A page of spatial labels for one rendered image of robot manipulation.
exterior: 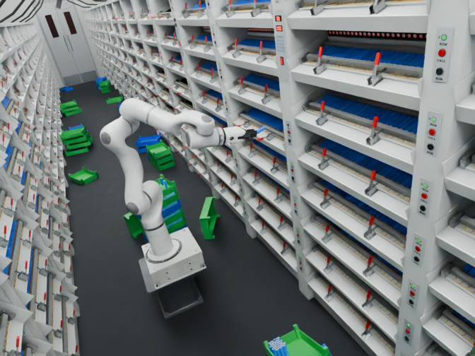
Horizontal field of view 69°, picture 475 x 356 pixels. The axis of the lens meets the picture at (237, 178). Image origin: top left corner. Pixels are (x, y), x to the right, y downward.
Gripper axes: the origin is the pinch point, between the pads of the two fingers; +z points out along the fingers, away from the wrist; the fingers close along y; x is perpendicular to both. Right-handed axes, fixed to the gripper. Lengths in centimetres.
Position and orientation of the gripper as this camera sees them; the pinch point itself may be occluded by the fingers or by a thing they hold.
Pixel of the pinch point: (251, 133)
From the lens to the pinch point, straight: 166.5
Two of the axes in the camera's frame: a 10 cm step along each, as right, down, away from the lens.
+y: -4.3, -3.8, 8.2
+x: -0.3, 9.1, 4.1
